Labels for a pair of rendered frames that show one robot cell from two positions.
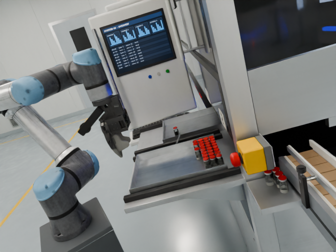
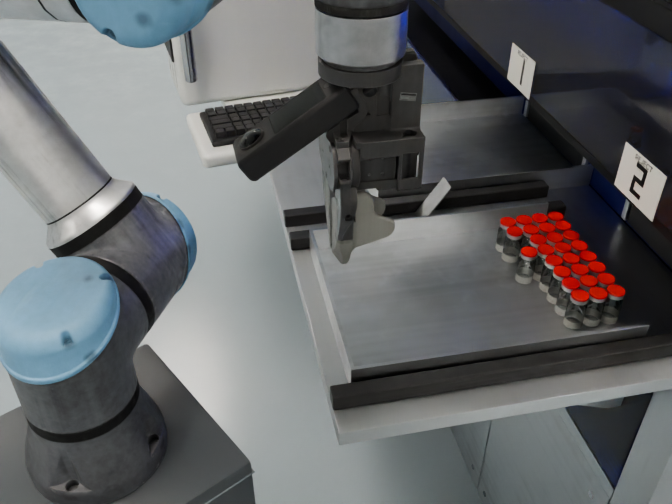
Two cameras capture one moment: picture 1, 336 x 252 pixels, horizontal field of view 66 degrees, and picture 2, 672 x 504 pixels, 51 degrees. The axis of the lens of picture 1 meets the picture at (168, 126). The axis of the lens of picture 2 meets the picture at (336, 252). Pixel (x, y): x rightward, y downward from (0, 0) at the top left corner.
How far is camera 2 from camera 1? 0.47 m
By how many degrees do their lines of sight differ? 22
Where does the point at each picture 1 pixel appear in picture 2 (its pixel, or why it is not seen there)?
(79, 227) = (145, 463)
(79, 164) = (150, 253)
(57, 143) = (70, 165)
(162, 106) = (301, 50)
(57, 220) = (78, 444)
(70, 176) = (132, 298)
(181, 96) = not seen: hidden behind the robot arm
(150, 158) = not seen: hidden behind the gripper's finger
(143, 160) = (324, 250)
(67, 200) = (122, 380)
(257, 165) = not seen: outside the picture
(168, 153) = (404, 239)
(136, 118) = (215, 72)
